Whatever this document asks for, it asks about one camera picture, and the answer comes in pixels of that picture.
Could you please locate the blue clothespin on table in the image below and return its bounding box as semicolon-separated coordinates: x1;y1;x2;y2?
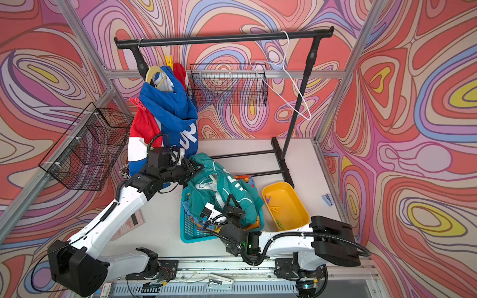
322;194;335;206

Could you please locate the black wire basket rear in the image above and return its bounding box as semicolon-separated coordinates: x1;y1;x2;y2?
188;63;268;107

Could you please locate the teal green jacket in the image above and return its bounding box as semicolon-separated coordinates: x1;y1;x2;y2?
183;153;263;227

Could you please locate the white wire hanger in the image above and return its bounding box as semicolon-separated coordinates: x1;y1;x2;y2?
250;30;313;121

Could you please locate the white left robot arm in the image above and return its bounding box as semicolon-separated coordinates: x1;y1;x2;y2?
48;147;204;298

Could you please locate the blue white red jacket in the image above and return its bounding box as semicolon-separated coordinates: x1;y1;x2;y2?
127;63;198;176

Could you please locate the pink calculator on table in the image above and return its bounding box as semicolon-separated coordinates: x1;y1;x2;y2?
111;209;145;241

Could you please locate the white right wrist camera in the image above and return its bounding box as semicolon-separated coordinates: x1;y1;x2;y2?
200;203;228;225

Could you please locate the yellow plastic tray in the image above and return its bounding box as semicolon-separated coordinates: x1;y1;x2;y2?
262;181;311;231

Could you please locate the black wire basket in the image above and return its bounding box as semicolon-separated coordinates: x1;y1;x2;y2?
39;103;133;191
188;63;268;107

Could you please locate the green clothespin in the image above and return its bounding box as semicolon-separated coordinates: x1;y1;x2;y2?
275;220;284;230

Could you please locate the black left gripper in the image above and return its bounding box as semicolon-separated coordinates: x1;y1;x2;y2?
159;158;205;186

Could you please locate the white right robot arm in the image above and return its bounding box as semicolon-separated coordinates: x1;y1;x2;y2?
207;195;371;281

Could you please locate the black wire basket left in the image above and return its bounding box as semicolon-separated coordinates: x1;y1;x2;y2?
39;103;133;191

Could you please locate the yellow clothespin on blue jacket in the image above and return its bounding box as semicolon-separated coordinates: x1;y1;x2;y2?
165;55;174;70

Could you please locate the rainbow patchwork jacket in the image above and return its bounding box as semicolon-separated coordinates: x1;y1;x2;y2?
185;174;263;228

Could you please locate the clear pencil cup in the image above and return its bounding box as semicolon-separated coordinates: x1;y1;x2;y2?
119;164;131;180

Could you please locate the teal plastic basket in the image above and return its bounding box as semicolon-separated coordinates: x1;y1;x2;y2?
180;187;265;244

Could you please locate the black clothes rack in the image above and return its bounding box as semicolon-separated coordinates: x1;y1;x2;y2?
114;27;334;186

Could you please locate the red clothespin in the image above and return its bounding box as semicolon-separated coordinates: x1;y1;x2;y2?
129;98;147;111

